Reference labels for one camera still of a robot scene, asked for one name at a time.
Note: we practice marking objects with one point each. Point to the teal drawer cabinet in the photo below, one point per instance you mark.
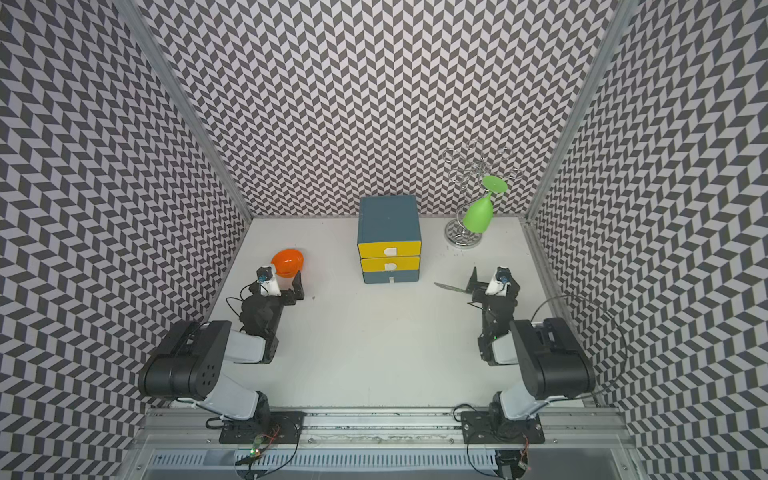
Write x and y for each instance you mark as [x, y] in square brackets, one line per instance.
[388, 218]

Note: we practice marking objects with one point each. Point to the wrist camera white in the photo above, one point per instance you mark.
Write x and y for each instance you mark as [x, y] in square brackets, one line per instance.
[267, 281]
[499, 283]

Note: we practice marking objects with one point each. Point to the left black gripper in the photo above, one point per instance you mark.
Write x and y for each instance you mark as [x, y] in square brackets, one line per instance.
[298, 290]

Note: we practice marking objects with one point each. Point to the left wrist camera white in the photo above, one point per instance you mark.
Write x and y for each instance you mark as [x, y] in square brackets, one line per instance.
[267, 281]

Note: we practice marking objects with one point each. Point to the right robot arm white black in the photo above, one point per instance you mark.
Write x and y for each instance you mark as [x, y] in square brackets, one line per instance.
[552, 363]

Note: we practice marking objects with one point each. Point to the chrome wire glass rack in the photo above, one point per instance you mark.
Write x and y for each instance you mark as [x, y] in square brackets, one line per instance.
[466, 169]

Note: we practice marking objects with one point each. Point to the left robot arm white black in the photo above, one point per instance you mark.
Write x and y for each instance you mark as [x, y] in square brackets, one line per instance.
[187, 364]

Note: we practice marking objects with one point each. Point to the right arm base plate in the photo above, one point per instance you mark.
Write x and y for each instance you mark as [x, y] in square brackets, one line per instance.
[482, 427]

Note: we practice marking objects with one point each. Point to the green plastic wine glass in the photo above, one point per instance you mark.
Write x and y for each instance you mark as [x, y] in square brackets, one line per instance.
[480, 213]

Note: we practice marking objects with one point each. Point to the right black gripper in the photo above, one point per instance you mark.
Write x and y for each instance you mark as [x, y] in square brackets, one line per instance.
[479, 289]

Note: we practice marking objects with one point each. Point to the aluminium front rail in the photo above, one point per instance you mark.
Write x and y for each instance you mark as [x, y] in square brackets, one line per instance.
[389, 443]

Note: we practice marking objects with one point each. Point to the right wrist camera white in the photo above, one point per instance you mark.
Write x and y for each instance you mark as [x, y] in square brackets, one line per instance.
[499, 283]

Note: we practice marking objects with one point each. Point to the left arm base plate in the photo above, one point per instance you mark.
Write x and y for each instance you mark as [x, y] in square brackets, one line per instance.
[282, 427]

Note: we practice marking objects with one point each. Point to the teal bottom drawer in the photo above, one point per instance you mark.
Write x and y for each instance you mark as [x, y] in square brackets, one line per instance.
[387, 277]

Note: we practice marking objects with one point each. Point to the yellow middle drawer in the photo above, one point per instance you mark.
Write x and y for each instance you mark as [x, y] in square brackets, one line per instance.
[390, 264]

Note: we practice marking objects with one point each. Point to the orange bowl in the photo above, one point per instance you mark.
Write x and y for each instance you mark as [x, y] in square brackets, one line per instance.
[288, 262]

